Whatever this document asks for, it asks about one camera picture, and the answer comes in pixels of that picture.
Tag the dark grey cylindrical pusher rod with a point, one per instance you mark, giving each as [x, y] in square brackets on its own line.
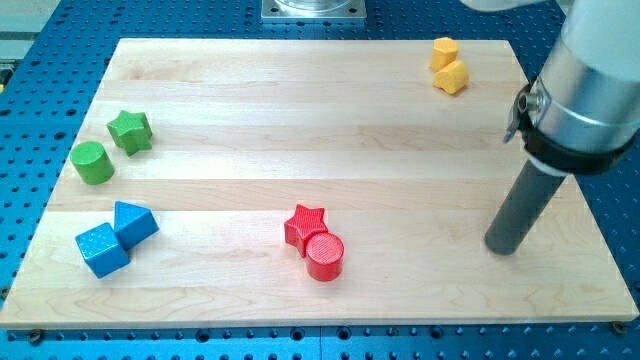
[526, 200]

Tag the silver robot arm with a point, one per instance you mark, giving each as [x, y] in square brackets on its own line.
[580, 115]

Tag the yellow heart block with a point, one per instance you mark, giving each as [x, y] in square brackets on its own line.
[452, 78]

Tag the yellow hexagon block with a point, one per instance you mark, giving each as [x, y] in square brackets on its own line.
[445, 50]

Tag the red cylinder block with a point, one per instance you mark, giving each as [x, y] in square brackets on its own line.
[324, 257]

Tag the red star block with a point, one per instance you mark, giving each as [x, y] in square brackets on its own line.
[302, 226]

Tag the light wooden board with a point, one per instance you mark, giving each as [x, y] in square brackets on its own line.
[244, 130]

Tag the blue triangular prism block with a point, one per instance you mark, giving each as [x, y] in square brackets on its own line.
[133, 224]

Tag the green star block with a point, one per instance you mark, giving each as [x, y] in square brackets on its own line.
[131, 132]

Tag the blue cube block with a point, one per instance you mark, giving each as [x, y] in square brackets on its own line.
[101, 250]

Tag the green cylinder block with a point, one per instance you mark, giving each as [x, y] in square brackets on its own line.
[92, 162]

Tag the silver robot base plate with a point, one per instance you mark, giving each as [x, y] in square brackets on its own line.
[311, 10]

